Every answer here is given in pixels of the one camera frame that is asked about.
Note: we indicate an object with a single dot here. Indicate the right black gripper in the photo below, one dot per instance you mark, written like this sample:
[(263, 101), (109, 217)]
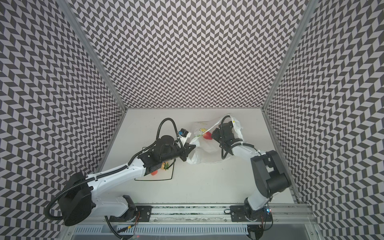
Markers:
[(221, 135)]

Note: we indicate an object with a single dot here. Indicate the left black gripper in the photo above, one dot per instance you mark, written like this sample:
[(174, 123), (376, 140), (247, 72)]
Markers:
[(187, 149)]

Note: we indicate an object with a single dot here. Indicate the white plastic bag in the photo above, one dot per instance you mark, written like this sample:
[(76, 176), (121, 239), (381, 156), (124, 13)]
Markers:
[(209, 151)]

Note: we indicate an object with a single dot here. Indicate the red strawberry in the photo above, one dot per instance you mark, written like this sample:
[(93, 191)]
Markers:
[(207, 135)]

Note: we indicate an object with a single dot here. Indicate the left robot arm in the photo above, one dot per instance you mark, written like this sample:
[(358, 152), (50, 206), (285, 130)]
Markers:
[(85, 196)]

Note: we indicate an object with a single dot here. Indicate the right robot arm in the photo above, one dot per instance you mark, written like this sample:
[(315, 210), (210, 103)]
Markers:
[(270, 174)]

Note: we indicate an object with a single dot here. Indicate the black outlined white mat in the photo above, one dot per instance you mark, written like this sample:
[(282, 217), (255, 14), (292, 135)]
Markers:
[(162, 174)]

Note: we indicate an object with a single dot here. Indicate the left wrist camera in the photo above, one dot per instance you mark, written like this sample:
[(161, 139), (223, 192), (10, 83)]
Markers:
[(183, 136)]

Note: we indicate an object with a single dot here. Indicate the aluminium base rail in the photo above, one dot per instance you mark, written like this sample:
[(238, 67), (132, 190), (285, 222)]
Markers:
[(191, 214)]

